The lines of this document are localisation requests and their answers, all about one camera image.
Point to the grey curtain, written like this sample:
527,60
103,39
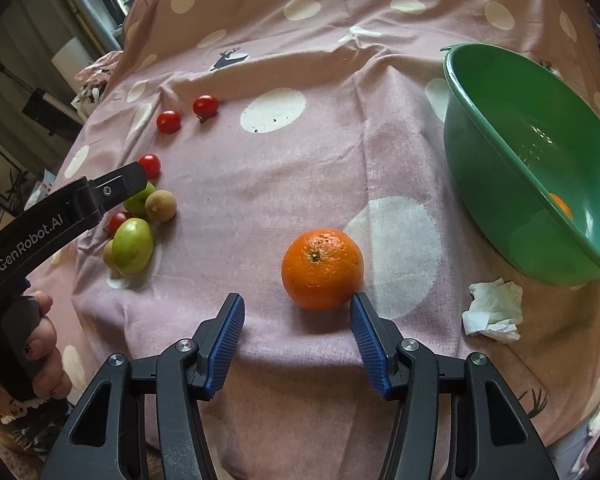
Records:
87,7

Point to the framed plant picture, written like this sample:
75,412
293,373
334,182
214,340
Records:
0,175

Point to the black upright vacuum cleaner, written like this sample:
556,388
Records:
45,105

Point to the green jujube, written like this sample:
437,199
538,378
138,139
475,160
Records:
139,203
132,247

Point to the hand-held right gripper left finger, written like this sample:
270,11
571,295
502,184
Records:
226,342

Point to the small orange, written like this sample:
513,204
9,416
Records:
562,206

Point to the crumpled white tissue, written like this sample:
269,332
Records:
495,305

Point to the large orange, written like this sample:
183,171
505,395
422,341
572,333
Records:
320,270

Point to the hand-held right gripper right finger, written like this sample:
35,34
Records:
367,345

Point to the red cherry tomato with stem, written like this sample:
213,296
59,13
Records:
205,106

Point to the pink clothes pile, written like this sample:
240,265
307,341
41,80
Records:
97,67

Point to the person's left hand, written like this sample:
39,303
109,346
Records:
47,342

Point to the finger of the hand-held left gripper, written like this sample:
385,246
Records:
122,185

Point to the green plastic basin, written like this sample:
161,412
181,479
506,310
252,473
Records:
485,160

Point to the pink polka dot cloth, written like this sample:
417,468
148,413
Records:
330,160

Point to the white upright board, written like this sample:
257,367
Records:
71,62

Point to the white patterned bag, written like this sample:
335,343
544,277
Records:
86,97

